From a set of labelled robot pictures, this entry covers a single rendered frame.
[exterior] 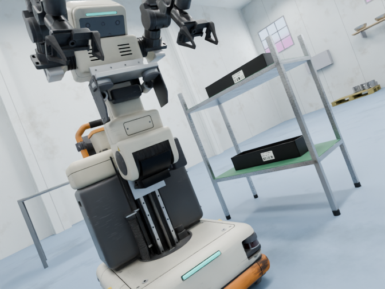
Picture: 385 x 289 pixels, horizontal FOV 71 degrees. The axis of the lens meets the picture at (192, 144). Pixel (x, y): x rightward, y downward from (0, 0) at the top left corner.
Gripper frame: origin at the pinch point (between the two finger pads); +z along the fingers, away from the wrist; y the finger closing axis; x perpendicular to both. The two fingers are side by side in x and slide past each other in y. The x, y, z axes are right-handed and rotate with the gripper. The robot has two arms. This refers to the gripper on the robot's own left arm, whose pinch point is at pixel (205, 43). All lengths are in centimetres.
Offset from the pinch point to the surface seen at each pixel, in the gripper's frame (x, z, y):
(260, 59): 44, -26, 79
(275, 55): 29, -13, 69
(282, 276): 66, 78, 11
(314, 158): 58, 42, 68
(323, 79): 512, -270, 935
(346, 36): 358, -311, 964
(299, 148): 72, 30, 81
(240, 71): 59, -34, 75
